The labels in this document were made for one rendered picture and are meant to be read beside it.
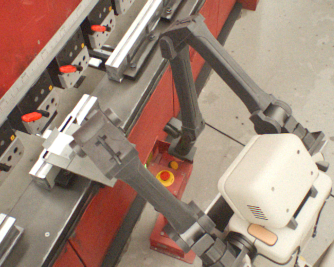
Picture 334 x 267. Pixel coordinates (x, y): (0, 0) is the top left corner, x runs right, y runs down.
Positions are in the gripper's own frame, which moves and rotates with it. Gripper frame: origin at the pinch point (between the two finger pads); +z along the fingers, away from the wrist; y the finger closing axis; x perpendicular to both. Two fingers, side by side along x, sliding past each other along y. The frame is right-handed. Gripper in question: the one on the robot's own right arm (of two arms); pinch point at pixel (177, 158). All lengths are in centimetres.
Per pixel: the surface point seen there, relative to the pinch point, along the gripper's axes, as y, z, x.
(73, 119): 42.1, -10.8, 9.0
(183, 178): -5.1, -1.1, 7.8
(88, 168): 27.8, -14.9, 25.7
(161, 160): 5.3, 5.1, 1.2
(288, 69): -52, 68, -140
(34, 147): 82, 104, -20
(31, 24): 53, -59, 13
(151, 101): 20.5, 10.6, -27.4
